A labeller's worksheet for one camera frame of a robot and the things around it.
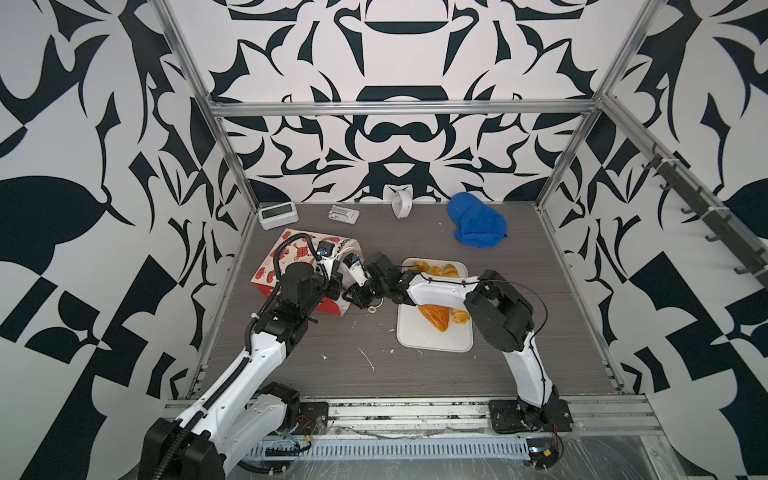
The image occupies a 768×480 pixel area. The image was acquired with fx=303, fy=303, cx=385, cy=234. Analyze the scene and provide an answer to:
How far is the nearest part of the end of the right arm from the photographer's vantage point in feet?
2.35

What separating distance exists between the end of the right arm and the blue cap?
42cm

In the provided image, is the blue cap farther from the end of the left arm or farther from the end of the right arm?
the end of the left arm

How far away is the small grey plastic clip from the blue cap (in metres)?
0.38

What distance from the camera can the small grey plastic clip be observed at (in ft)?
3.83

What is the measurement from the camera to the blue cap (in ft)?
3.61
